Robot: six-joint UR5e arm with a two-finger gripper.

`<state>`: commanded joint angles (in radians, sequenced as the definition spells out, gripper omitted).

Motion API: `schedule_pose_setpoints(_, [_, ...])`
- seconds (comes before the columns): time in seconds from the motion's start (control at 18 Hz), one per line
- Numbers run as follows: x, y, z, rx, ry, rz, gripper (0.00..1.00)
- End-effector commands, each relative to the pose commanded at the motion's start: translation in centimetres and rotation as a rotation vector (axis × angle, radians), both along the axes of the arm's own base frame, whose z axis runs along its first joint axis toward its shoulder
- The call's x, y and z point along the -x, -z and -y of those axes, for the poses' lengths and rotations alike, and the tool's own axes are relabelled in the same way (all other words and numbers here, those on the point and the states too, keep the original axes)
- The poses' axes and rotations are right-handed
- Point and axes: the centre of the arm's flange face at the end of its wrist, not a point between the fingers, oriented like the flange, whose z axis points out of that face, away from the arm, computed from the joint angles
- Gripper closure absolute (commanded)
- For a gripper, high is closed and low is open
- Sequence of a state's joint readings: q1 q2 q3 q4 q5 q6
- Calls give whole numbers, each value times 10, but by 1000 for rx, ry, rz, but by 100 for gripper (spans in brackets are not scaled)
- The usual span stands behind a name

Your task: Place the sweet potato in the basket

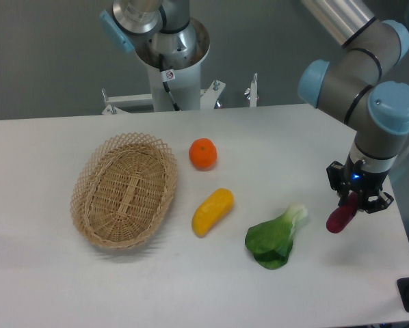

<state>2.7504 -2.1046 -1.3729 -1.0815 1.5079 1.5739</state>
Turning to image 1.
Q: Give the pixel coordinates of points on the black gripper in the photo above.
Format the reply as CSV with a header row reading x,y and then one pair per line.
x,y
368,186

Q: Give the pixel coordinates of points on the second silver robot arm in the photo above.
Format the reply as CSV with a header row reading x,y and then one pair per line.
x,y
129,24

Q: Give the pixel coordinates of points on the orange tangerine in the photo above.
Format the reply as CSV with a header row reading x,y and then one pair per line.
x,y
203,154

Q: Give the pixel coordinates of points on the oval wicker basket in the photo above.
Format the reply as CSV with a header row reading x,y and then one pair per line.
x,y
124,191

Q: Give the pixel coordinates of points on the green bok choy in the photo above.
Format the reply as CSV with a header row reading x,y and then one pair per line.
x,y
271,242

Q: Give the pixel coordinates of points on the purple sweet potato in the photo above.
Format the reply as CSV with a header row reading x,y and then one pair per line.
x,y
341,216

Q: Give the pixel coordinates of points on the white clamp bracket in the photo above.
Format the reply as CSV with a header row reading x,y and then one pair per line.
x,y
251,94

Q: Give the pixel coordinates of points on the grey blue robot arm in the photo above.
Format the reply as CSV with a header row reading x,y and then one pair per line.
x,y
354,92

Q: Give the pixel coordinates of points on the white pedestal base frame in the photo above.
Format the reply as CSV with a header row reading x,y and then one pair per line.
x,y
209,99

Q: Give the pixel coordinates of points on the yellow orange squash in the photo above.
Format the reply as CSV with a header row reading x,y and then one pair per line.
x,y
212,211

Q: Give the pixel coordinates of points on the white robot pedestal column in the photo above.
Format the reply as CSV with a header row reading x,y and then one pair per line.
x,y
175,78

